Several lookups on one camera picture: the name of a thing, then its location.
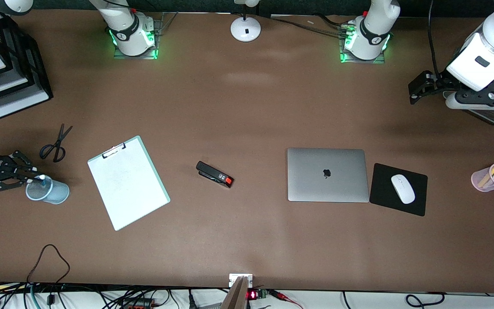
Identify white computer mouse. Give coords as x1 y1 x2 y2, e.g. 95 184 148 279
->
391 174 416 205

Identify black scissors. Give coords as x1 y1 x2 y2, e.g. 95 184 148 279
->
39 124 74 163

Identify black looped cable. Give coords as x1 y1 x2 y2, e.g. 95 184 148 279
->
26 244 71 309

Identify blue mesh pen cup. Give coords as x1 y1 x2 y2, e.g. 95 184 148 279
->
25 174 70 205

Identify black coiled cable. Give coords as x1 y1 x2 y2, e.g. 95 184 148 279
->
405 293 446 309

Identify small white box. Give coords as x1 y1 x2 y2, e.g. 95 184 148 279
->
229 274 253 287

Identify long black cable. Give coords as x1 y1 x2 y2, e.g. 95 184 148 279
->
268 16 348 38

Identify red wire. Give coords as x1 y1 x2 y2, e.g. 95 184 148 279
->
268 290 304 309

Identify wooden beam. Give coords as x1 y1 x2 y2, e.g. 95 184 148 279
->
221 276 248 309

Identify black stapler with orange tip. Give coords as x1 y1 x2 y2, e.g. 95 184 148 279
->
196 161 235 188

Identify white round-base stand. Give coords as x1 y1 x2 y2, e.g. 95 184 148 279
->
230 0 261 42

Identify black mesh desk tray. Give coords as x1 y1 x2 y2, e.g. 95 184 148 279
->
457 17 494 126

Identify teal cable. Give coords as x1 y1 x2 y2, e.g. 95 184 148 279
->
30 283 42 309

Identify mint green clipboard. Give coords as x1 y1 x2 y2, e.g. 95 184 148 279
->
87 135 171 232

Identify black mouse pad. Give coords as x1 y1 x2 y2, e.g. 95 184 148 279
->
369 163 428 217

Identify silver laptop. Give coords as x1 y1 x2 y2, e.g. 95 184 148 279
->
287 148 370 203

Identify black stacked document tray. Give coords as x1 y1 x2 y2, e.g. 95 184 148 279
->
0 9 54 120

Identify yellow marker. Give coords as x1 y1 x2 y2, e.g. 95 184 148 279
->
479 162 494 188

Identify black device with orange connectors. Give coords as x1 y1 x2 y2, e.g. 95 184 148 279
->
118 297 158 309

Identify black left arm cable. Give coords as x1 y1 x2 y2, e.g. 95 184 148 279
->
427 0 443 81

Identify white paper sheet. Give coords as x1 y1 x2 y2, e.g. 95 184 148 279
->
88 145 168 231

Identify short black cable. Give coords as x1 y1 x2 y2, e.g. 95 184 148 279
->
313 13 355 30

